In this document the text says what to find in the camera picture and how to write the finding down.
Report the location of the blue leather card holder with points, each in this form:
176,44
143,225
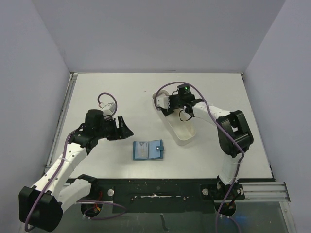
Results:
156,150

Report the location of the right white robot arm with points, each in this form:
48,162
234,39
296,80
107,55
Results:
234,134

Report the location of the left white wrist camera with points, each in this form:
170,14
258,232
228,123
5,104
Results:
108,109

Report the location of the white oblong tray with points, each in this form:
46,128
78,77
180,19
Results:
182,131

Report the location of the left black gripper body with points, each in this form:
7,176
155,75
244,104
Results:
108,129

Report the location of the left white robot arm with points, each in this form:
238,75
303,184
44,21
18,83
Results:
41,205

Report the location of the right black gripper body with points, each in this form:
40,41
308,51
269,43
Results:
170,105

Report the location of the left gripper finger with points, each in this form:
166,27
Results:
123,133
122,124

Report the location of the light blue credit card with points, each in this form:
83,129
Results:
142,150

